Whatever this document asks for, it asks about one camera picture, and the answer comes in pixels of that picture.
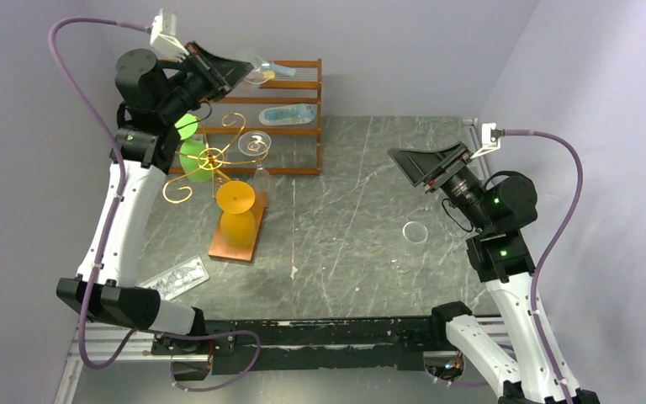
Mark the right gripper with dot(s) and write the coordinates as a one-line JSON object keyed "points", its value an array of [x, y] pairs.
{"points": [[444, 169]]}

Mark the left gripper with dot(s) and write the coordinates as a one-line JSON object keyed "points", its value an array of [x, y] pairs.
{"points": [[223, 74]]}

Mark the clear wine glass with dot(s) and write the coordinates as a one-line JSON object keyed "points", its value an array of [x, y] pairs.
{"points": [[256, 144], [404, 263], [260, 74]]}

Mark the small clear glass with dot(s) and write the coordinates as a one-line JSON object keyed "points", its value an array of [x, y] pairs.
{"points": [[415, 233]]}

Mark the green plastic wine glass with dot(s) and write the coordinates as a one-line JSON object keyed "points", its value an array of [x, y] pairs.
{"points": [[191, 154]]}

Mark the orange plastic wine glass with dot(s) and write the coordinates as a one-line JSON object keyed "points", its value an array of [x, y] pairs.
{"points": [[237, 222]]}

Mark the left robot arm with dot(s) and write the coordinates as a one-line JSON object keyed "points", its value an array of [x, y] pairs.
{"points": [[156, 95]]}

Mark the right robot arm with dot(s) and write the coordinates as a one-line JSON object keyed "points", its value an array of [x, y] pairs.
{"points": [[499, 255]]}

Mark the wooden shelf rack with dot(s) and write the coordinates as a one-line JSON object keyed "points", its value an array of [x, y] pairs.
{"points": [[285, 102]]}

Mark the blue toothbrush package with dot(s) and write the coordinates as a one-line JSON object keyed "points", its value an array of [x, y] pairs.
{"points": [[293, 114]]}

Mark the packaged item on table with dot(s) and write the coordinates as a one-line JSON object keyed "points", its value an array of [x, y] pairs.
{"points": [[178, 279]]}

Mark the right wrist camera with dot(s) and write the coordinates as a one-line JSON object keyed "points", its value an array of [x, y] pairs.
{"points": [[490, 140]]}

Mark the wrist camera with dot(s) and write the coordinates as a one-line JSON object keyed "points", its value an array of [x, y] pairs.
{"points": [[490, 140], [163, 37]]}

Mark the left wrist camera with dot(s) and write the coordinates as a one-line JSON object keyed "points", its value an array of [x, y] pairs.
{"points": [[163, 37]]}

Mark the gold wire wine glass rack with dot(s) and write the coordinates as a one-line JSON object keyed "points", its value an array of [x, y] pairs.
{"points": [[221, 158]]}

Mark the black base frame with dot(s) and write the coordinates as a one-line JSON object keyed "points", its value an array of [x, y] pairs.
{"points": [[236, 348]]}

